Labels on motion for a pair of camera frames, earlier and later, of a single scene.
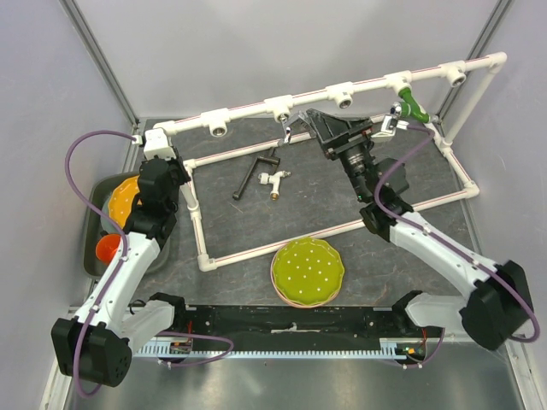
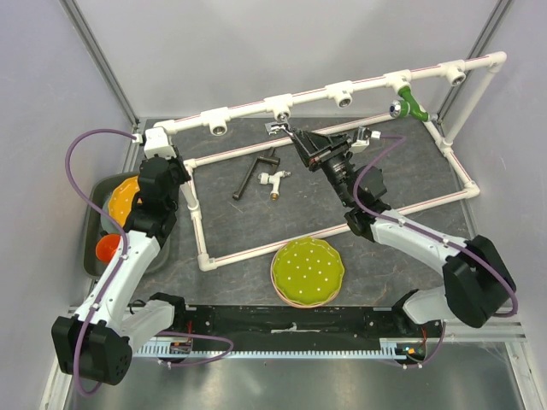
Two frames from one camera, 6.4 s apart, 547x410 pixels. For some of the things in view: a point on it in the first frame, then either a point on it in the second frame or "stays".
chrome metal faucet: x=286 y=122 to x=279 y=126
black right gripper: x=340 y=135 to x=316 y=149
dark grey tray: x=98 y=188 stays
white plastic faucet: x=264 y=178 stays
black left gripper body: x=179 y=175 stays
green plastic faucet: x=408 y=107 stays
